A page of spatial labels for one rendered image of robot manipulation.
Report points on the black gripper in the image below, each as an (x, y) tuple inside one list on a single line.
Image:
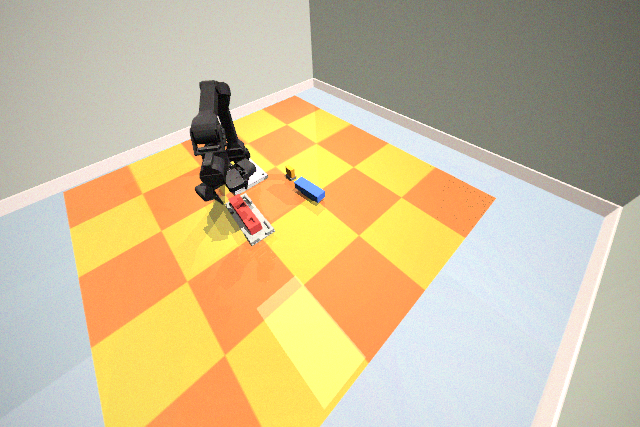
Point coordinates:
[(207, 192)]

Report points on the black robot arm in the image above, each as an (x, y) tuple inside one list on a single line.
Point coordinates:
[(206, 129)]

